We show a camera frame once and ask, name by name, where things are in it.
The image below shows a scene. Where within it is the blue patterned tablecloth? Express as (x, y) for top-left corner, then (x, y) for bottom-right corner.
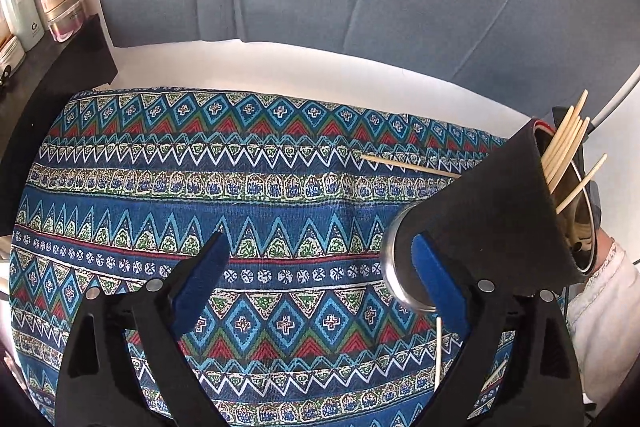
(10, 88), (501, 426)

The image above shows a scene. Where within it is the black cylindrical utensil holder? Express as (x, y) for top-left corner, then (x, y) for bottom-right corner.
(380, 120), (598, 312)

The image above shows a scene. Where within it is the pink glass jar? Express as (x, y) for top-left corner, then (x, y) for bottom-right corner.
(40, 0), (87, 43)

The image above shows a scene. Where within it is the black side shelf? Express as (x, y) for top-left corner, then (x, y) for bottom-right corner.
(1, 15), (117, 236)

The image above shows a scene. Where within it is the white sleeved forearm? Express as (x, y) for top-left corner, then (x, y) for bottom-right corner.
(567, 231), (639, 407)

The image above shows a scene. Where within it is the white bottle on shelf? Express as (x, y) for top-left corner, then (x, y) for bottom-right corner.
(1, 0), (44, 52)

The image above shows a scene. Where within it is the wooden chopstick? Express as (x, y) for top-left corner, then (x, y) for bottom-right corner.
(548, 117), (590, 193)
(541, 106), (575, 176)
(434, 315), (442, 393)
(555, 154), (608, 215)
(546, 118), (582, 184)
(360, 154), (461, 179)
(541, 89), (588, 170)

